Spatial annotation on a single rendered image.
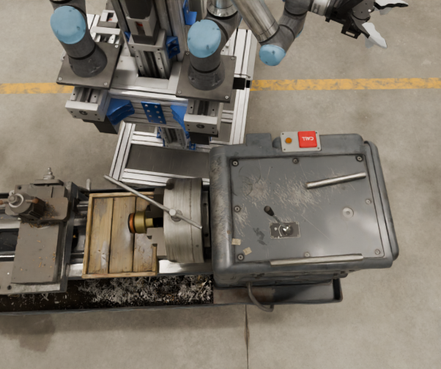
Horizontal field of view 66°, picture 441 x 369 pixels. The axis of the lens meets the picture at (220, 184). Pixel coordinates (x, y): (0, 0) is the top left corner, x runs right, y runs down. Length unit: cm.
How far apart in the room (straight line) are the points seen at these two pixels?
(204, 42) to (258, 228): 66
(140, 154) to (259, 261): 151
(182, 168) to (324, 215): 135
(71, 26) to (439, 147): 256
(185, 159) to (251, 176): 122
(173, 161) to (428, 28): 249
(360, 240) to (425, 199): 168
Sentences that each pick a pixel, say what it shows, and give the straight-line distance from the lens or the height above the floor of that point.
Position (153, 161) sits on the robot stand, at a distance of 236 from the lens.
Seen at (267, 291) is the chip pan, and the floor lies 54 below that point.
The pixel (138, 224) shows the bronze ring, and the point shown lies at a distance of 128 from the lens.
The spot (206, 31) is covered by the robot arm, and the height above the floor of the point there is 139.
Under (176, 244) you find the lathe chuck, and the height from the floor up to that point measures 119.
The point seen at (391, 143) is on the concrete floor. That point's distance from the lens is 289.
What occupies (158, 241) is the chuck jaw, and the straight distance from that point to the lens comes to 126.
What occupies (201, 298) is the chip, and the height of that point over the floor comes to 55.
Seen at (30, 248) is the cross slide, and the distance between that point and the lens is 157.
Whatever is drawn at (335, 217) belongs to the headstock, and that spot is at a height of 125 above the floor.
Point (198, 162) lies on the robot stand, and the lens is 231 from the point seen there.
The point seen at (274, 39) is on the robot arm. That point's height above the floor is 151.
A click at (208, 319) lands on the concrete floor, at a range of 233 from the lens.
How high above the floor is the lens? 233
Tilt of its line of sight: 70 degrees down
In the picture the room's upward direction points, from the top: 2 degrees counter-clockwise
